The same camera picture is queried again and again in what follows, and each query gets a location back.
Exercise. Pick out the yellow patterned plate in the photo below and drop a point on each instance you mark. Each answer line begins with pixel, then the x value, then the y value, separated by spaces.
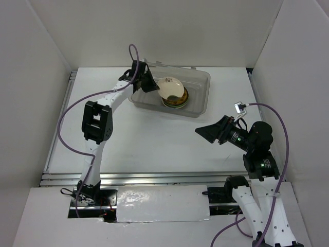
pixel 177 103

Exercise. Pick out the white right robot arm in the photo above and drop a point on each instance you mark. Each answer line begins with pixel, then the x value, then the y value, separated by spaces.
pixel 259 195

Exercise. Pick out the aluminium table rail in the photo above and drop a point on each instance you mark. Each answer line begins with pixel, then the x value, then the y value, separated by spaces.
pixel 139 179

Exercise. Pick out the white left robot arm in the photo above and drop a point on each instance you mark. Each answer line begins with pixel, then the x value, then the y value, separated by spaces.
pixel 97 124

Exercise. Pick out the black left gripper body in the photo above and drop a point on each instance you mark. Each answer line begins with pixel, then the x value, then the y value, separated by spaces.
pixel 140 76

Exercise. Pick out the cream plate with dark brushstroke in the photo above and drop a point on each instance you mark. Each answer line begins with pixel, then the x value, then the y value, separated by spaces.
pixel 170 88

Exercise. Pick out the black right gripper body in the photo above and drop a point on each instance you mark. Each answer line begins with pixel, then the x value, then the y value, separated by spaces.
pixel 235 134

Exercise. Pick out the clear plastic bin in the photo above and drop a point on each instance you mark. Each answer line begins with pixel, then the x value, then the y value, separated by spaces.
pixel 196 82

